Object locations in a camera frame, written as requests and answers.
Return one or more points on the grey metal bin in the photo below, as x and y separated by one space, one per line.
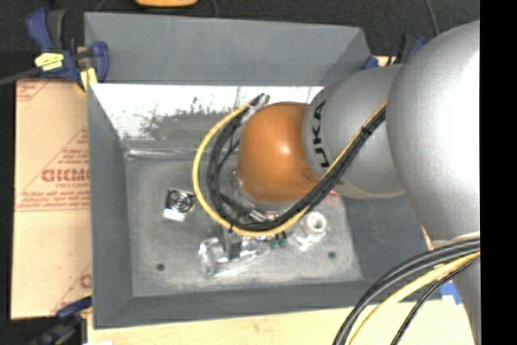
161 48

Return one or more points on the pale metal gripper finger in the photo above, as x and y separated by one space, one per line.
224 240
234 248

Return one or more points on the brown cardboard board red print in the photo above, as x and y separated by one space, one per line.
48 133

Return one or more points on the white plastic pipe fitting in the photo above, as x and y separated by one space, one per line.
313 228

